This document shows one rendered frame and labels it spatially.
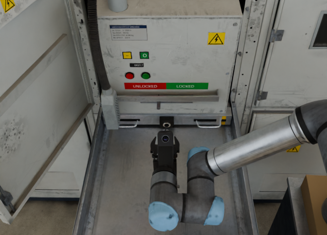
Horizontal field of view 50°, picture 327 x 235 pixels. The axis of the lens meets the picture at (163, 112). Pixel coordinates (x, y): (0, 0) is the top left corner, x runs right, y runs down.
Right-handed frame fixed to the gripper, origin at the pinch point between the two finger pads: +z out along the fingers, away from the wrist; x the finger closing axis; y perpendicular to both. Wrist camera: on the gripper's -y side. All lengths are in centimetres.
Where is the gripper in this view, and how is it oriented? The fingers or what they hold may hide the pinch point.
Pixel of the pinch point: (165, 130)
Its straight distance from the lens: 114.6
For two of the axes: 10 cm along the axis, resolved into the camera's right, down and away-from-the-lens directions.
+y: 0.4, 8.2, 5.7
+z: 0.3, -5.7, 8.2
